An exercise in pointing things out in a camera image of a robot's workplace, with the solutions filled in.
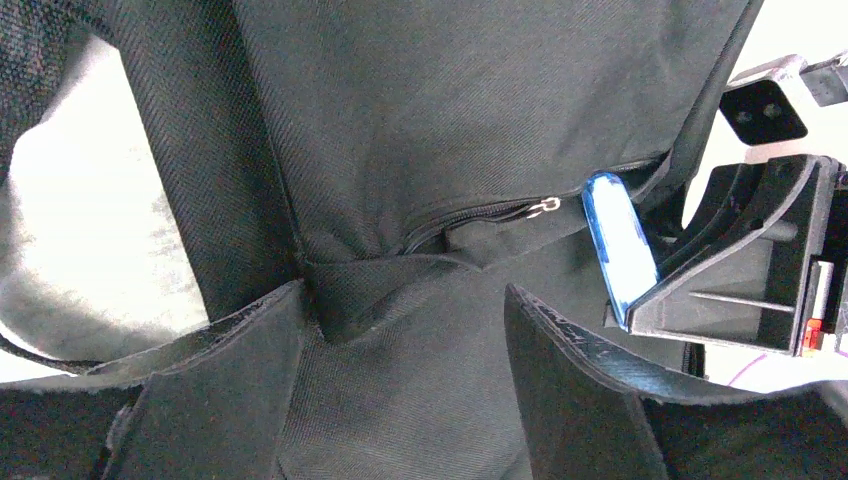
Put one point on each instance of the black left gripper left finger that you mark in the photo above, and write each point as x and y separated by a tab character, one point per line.
209	405

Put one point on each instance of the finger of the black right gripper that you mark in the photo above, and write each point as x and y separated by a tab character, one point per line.
743	273

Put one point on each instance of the blue transparent finger pad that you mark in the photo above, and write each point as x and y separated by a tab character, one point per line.
626	260

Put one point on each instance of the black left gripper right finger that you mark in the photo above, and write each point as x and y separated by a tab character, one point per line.
591	409

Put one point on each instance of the black student backpack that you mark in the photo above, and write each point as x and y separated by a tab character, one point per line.
405	161

